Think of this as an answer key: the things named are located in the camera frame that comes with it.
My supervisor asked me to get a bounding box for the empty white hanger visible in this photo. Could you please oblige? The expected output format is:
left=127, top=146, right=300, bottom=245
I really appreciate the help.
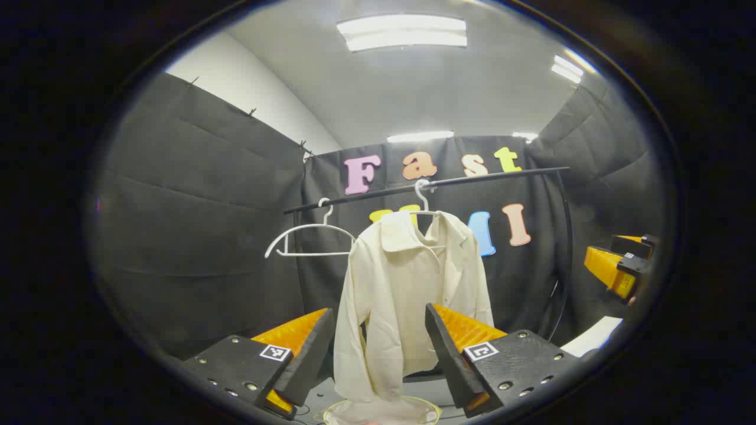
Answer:
left=265, top=198, right=357, bottom=259

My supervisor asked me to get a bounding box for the large ceiling light panel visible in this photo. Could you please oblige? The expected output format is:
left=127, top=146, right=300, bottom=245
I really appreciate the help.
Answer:
left=337, top=15, right=468, bottom=53

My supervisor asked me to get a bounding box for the black backdrop cloth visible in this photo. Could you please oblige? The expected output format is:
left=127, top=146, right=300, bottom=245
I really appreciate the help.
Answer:
left=94, top=71, right=668, bottom=361

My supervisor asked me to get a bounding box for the cream collared shirt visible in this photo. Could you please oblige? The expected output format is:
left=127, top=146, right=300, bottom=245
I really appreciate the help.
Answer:
left=333, top=211, right=496, bottom=403

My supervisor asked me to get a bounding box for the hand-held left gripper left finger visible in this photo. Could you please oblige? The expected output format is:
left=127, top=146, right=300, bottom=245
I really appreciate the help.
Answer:
left=180, top=307, right=335, bottom=421

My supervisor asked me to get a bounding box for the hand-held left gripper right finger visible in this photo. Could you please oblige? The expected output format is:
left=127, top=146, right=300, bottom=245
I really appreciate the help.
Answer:
left=425, top=302, right=578, bottom=419

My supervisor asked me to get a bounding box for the round cream laundry hamper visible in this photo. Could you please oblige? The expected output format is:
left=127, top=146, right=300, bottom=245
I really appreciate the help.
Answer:
left=324, top=394, right=442, bottom=425

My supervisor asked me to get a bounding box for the white flat board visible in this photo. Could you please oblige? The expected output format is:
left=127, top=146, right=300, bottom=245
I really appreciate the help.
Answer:
left=560, top=316, right=624, bottom=358

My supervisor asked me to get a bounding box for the white hanger holding shirt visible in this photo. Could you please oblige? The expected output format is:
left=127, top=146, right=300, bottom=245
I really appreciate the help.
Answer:
left=413, top=179, right=449, bottom=249

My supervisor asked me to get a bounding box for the long ceiling light panel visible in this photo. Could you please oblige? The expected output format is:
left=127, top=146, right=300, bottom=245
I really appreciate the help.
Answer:
left=387, top=130, right=455, bottom=144

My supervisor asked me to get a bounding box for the black clothes rack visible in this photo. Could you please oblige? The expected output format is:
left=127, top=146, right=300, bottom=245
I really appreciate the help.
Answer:
left=283, top=167, right=575, bottom=343

